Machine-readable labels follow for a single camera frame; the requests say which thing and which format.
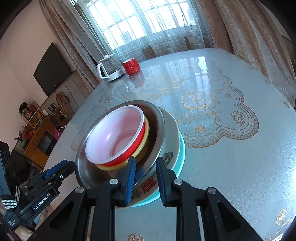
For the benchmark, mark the wicker chair back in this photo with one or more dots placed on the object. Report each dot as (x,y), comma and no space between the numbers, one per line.
(64,105)

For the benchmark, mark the red ceramic mug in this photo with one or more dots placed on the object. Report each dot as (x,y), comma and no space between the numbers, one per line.
(131,66)

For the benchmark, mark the black wall television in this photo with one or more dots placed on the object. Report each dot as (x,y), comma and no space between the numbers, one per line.
(52,70)

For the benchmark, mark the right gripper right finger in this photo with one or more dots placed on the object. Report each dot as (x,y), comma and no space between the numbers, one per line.
(201,214)

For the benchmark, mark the beige curtain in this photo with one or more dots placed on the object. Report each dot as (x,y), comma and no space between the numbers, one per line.
(246,29)
(83,48)

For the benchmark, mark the white glass kettle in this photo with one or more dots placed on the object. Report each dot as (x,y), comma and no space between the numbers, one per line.
(110,68)

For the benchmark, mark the large white dragon plate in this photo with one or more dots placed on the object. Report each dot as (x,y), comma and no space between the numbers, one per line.
(147,190)

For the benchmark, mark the turquoise plastic plate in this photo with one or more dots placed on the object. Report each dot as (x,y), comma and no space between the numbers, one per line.
(177,169)

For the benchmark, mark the wooden cabinet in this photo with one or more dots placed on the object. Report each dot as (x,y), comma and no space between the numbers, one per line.
(38,132)

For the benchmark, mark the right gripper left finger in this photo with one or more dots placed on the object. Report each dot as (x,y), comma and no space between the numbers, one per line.
(90,214)

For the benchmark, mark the white sheer curtain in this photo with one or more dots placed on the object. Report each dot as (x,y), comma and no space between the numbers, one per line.
(146,29)

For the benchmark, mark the right beige curtain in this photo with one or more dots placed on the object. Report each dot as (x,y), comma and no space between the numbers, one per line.
(246,29)

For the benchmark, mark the yellow plastic bowl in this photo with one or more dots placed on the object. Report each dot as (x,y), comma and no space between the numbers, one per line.
(138,148)

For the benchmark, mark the red plastic bowl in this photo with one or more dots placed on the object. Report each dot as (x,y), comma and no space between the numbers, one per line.
(116,137)

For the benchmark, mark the left beige curtain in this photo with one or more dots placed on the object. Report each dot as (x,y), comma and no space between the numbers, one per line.
(83,48)

